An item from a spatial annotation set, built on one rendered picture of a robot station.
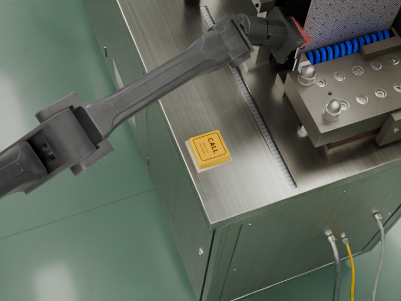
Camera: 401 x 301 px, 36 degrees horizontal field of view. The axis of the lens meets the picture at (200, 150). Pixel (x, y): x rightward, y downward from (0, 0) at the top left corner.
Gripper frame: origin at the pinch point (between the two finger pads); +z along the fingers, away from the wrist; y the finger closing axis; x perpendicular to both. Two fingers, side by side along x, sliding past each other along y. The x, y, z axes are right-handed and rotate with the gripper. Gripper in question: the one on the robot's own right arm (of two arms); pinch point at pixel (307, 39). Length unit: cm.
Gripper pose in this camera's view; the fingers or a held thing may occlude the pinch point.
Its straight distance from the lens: 132.9
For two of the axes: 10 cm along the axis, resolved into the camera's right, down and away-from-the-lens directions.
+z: 7.8, 0.0, 6.3
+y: 3.6, 8.2, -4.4
